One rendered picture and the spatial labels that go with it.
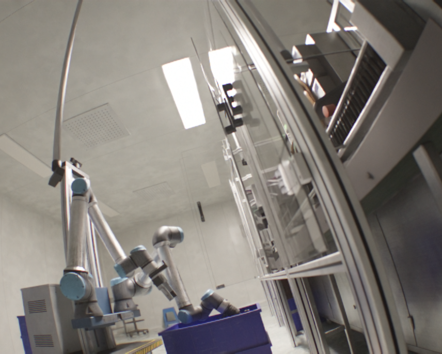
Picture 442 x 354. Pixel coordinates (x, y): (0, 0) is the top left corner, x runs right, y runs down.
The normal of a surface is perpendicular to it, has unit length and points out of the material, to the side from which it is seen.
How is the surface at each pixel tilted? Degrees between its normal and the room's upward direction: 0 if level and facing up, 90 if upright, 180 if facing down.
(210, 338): 90
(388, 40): 90
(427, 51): 90
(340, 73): 90
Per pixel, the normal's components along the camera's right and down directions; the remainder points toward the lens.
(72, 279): 0.24, -0.37
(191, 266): -0.10, -0.38
